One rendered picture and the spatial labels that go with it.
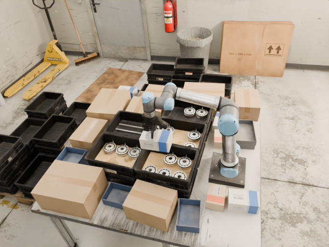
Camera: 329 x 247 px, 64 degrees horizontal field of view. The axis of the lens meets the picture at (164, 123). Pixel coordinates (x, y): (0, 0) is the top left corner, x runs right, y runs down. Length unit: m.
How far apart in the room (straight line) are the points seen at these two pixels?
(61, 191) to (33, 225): 1.15
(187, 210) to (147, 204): 0.31
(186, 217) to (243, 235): 0.37
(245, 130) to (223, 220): 0.86
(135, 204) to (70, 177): 0.52
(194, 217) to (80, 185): 0.80
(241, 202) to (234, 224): 0.15
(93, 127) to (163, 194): 0.95
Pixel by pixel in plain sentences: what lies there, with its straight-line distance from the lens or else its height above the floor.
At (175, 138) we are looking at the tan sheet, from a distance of 2.17.
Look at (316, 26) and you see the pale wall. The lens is 4.79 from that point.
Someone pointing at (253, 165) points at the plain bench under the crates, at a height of 0.70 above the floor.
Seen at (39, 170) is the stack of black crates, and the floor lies 0.27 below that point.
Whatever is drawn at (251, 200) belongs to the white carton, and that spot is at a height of 0.79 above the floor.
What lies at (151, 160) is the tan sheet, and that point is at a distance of 2.03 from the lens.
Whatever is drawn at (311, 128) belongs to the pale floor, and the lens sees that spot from 3.81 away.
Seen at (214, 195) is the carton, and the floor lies 0.77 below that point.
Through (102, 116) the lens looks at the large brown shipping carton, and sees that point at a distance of 2.48.
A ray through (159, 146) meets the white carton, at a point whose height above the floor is 1.09.
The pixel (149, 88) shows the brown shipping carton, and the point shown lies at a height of 0.86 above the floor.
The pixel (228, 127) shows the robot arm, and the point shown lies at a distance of 1.53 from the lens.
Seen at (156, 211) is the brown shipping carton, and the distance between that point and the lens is 1.73.
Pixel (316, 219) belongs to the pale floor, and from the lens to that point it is 2.93.
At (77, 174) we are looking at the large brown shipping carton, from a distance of 1.99.
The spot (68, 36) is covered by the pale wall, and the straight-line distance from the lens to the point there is 5.79.
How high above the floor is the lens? 2.34
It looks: 41 degrees down
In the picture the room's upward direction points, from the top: 5 degrees counter-clockwise
